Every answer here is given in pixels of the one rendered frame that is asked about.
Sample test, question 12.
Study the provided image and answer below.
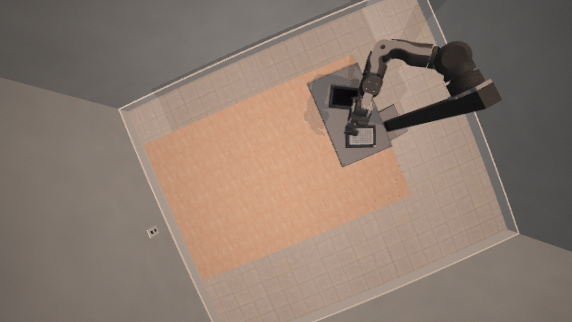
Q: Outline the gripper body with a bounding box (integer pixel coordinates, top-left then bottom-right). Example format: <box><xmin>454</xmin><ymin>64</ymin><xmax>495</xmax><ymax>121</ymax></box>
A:
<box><xmin>348</xmin><ymin>100</ymin><xmax>373</xmax><ymax>127</ymax></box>

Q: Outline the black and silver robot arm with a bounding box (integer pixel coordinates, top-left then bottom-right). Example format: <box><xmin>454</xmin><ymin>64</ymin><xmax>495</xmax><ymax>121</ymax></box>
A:
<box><xmin>351</xmin><ymin>39</ymin><xmax>492</xmax><ymax>117</ymax></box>

